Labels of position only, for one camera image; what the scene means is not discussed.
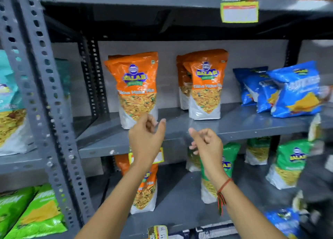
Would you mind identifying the person's left hand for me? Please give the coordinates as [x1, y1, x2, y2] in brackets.
[129, 113, 166, 167]

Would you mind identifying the person's right hand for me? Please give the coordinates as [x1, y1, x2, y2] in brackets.
[188, 128, 227, 181]

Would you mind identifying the person's right forearm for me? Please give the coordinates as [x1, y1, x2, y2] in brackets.
[208, 174, 287, 239]

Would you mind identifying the person's left forearm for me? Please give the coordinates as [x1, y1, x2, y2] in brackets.
[75, 163, 160, 239]

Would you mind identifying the green snack packet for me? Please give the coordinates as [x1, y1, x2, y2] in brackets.
[245, 136, 272, 166]
[185, 148, 202, 173]
[266, 139, 313, 190]
[200, 142, 241, 204]

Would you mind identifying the yellow framed shelf price tag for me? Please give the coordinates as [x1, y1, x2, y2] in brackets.
[128, 147, 164, 165]
[220, 1, 259, 23]

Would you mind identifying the grey metal shelf rack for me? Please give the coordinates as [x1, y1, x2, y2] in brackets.
[13, 0, 333, 239]
[0, 0, 82, 239]

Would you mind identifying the orange snack packet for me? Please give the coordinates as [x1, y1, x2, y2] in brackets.
[114, 154, 159, 215]
[176, 49, 229, 110]
[105, 52, 159, 130]
[183, 59, 229, 120]

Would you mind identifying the red thread wrist band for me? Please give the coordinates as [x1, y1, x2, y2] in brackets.
[216, 178, 233, 216]

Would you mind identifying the blue chips packet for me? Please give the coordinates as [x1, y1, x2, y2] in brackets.
[266, 61, 323, 118]
[264, 208, 303, 239]
[233, 66, 269, 107]
[242, 74, 279, 113]

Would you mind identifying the white striped shelf label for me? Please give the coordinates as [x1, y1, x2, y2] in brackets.
[195, 220, 239, 239]

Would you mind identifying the small shelf price tag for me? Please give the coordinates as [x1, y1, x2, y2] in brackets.
[147, 225, 169, 239]

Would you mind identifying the teal snack packet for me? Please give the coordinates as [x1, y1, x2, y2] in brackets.
[54, 59, 71, 97]
[0, 50, 36, 156]

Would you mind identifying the blurred white snack packet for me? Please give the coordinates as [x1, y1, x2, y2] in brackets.
[308, 113, 322, 142]
[292, 189, 322, 225]

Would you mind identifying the lime green chips packet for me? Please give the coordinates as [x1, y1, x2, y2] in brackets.
[0, 186, 36, 239]
[4, 184, 68, 239]

